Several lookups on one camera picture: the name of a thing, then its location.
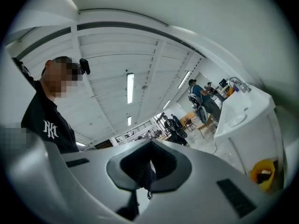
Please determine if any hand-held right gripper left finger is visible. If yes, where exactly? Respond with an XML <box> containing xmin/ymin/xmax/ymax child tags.
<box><xmin>43</xmin><ymin>139</ymin><xmax>153</xmax><ymax>224</ymax></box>

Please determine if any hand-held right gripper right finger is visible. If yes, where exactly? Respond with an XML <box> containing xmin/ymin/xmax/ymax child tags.
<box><xmin>140</xmin><ymin>139</ymin><xmax>278</xmax><ymax>224</ymax></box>

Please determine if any chrome faucet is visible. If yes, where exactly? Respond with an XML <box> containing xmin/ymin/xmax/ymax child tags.
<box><xmin>228</xmin><ymin>77</ymin><xmax>252</xmax><ymax>93</ymax></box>

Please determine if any white ceramic sink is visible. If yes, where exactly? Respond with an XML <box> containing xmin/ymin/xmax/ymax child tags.
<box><xmin>214</xmin><ymin>83</ymin><xmax>278</xmax><ymax>140</ymax></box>

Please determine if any wooden table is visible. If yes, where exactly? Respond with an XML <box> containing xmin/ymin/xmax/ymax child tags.
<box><xmin>185</xmin><ymin>111</ymin><xmax>218</xmax><ymax>139</ymax></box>

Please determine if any grey backpack rig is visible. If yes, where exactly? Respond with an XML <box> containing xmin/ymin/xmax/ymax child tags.
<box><xmin>188</xmin><ymin>93</ymin><xmax>208</xmax><ymax>123</ymax></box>

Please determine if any yellow waste bin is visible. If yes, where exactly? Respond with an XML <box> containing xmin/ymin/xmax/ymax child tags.
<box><xmin>249</xmin><ymin>159</ymin><xmax>276</xmax><ymax>192</ymax></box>

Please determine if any person's head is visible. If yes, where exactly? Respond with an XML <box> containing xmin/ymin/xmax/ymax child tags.
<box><xmin>41</xmin><ymin>56</ymin><xmax>84</xmax><ymax>100</ymax></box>

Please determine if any black head-worn camera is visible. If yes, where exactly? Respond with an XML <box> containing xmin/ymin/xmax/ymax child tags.
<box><xmin>79</xmin><ymin>58</ymin><xmax>91</xmax><ymax>76</ymax></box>

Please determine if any person's black T-shirt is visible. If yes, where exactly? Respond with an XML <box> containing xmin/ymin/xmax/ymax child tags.
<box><xmin>21</xmin><ymin>79</ymin><xmax>80</xmax><ymax>154</ymax></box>

